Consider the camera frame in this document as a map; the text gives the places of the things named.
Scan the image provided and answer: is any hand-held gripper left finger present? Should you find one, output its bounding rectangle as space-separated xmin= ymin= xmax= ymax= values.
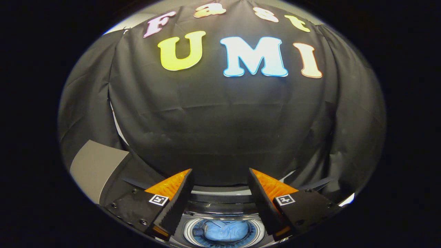
xmin=104 ymin=168 xmax=195 ymax=240

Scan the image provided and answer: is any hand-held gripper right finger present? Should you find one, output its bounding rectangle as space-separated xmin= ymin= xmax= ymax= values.
xmin=248 ymin=168 xmax=342 ymax=241

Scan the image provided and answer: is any dark grey washing machine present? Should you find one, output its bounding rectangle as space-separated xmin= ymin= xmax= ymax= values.
xmin=168 ymin=203 xmax=301 ymax=248

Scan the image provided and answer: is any light blue polo shirt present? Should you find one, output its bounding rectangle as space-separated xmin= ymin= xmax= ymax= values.
xmin=197 ymin=220 xmax=250 ymax=242

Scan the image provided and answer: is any white board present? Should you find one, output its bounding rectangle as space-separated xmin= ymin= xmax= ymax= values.
xmin=339 ymin=193 xmax=356 ymax=207

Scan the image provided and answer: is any black backdrop cloth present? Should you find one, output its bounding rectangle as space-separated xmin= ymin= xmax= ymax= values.
xmin=58 ymin=2 xmax=386 ymax=204

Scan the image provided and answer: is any grey cabinet with dark top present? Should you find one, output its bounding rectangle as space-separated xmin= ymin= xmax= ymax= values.
xmin=70 ymin=139 xmax=166 ymax=208

